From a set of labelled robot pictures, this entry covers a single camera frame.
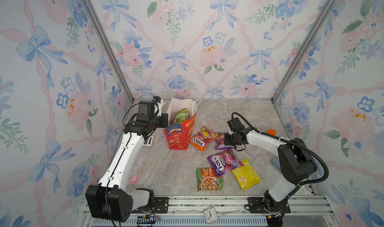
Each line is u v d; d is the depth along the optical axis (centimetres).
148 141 95
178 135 83
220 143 92
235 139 72
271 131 91
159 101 70
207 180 81
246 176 82
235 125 76
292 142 49
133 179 80
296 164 47
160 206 74
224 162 86
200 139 93
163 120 69
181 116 90
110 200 38
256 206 73
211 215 70
